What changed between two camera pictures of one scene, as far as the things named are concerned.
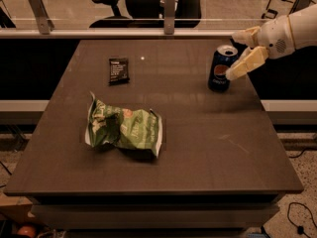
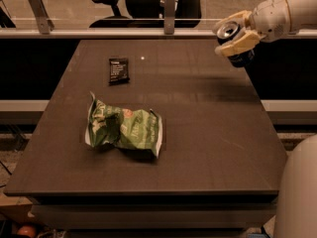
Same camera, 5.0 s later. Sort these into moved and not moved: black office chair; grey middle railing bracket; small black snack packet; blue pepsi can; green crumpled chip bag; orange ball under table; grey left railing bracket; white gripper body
Moved: white gripper body; blue pepsi can
Not moved: small black snack packet; grey left railing bracket; orange ball under table; grey middle railing bracket; black office chair; green crumpled chip bag
